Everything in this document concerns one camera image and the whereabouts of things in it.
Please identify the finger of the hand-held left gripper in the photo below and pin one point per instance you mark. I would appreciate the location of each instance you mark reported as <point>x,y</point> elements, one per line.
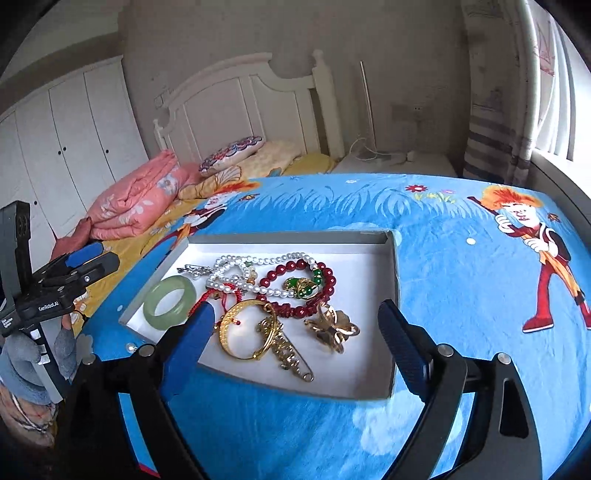
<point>99,267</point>
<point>85,253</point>

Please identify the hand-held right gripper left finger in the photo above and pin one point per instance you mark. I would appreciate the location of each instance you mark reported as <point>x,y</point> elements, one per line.
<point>189,341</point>

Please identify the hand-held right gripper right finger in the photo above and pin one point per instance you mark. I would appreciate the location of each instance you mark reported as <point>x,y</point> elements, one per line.
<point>401,341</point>

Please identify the green jade bangle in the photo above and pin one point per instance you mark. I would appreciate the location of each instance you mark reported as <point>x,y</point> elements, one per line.
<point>166,322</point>

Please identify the gold bangle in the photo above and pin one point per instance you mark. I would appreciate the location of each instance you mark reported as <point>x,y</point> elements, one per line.
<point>223,330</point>

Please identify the white shallow tray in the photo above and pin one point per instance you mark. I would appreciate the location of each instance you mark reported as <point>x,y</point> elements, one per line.
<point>360,286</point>

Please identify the gold butterfly ornament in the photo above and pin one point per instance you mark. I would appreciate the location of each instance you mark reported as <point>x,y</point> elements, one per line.
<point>332,327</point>

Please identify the silver brooch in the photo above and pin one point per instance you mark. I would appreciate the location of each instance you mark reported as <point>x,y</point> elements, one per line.
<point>194,270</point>

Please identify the gold pin brooch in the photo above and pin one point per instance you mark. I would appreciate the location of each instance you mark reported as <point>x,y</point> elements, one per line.
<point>281,350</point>

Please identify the green gem brooch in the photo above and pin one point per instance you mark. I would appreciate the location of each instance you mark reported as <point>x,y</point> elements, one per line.
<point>304,288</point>

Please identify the person's left forearm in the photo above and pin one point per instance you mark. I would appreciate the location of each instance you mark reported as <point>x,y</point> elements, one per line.
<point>23,420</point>

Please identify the person's left hand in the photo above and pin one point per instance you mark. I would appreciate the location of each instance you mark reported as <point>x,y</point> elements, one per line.
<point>21,357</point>

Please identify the yellow flowered bedsheet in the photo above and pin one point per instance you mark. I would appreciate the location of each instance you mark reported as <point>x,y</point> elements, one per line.
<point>124,249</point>

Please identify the pink folded quilt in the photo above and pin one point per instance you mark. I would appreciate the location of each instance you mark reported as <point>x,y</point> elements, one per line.
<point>134,198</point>

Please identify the blue printed blanket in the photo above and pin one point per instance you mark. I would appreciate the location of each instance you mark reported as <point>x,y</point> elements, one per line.
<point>438,258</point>

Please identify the white wardrobe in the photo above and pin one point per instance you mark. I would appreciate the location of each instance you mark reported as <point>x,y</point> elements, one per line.
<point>69,124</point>

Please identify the round embroidered cushion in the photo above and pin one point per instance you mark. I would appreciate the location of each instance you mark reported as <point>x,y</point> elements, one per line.
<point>231,154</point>

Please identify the white nightstand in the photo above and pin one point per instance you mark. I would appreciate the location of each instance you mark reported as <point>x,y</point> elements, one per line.
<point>429,166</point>

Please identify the yellow pillow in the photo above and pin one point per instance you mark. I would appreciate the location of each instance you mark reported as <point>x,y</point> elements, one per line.
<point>314,161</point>

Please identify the pale shell print pillow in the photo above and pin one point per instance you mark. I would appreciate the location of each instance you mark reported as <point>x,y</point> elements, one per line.
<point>272,159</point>

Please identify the white bed headboard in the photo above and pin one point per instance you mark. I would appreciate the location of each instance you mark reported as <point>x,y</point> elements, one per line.
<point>217,97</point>

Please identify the printed striped curtain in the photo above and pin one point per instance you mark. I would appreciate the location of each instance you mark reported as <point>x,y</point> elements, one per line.
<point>489,115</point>

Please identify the window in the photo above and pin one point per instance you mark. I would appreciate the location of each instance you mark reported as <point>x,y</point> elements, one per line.
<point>570,115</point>

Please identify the wall socket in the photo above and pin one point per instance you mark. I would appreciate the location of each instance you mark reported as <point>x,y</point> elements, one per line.
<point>406,113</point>

